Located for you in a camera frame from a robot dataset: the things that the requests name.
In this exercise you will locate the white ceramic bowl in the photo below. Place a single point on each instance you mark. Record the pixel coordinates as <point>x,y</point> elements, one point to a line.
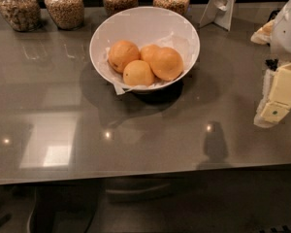
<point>143,21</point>

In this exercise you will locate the orange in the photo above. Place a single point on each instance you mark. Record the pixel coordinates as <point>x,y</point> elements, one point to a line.
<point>138,72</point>
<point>166,64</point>
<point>147,52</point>
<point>121,54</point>

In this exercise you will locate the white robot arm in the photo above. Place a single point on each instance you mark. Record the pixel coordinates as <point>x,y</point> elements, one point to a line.
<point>281,35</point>

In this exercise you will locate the white standing card holder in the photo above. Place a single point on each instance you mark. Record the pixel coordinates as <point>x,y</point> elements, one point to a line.
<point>219,12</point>

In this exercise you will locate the white paper bowl liner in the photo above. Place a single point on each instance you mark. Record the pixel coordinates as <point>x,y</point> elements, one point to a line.
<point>188,49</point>

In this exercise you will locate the far left glass grain jar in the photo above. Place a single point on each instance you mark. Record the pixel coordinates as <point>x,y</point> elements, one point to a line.
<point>21,15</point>

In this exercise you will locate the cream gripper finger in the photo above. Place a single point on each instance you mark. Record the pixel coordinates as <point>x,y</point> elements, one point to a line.
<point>276,102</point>
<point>263,35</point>

